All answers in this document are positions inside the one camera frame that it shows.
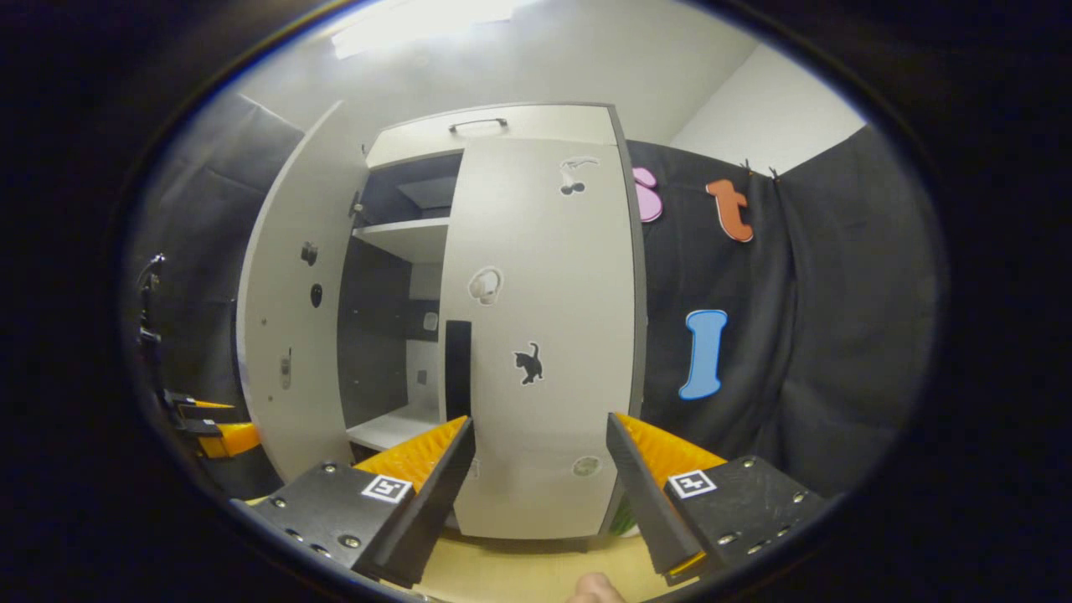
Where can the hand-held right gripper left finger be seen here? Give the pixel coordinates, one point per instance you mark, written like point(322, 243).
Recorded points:
point(435, 511)

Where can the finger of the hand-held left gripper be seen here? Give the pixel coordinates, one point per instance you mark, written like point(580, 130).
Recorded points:
point(197, 410)
point(234, 440)

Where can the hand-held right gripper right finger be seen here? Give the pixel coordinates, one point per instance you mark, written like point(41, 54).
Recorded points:
point(649, 511)

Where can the white grey cabinet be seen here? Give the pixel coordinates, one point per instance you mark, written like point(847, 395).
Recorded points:
point(373, 335)

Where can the white cabinet door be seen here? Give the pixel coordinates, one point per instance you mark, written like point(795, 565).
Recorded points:
point(276, 209)
point(544, 293)

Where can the white cabinet shelf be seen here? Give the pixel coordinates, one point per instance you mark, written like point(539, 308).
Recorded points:
point(410, 239)

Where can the white cabinet drawer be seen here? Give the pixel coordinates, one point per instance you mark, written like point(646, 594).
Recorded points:
point(544, 124)

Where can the toy watermelon slice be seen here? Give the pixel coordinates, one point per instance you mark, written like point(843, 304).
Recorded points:
point(624, 519)

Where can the black backdrop cloth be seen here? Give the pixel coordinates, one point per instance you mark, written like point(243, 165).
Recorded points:
point(837, 335)
point(201, 234)

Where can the ceiling light panel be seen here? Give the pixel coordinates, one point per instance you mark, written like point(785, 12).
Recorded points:
point(419, 25)

